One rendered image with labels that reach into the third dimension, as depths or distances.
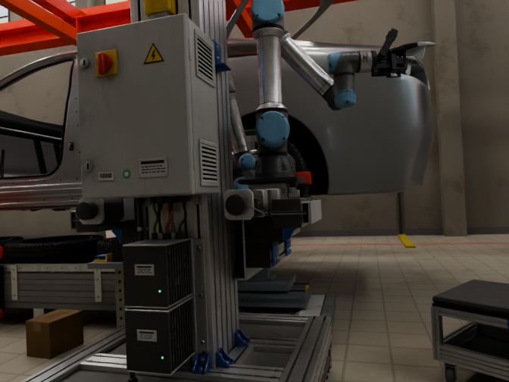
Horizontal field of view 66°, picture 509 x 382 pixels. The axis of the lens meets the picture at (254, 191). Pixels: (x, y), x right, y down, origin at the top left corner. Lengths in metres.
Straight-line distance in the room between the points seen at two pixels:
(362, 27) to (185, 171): 6.85
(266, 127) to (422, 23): 6.52
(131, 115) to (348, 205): 6.24
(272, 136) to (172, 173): 0.45
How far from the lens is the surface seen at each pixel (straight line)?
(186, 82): 1.06
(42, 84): 10.31
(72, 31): 5.12
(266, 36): 1.47
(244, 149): 1.79
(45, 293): 2.81
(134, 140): 1.11
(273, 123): 1.36
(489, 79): 7.61
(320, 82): 1.58
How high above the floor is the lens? 0.75
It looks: 1 degrees up
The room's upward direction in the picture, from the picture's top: 2 degrees counter-clockwise
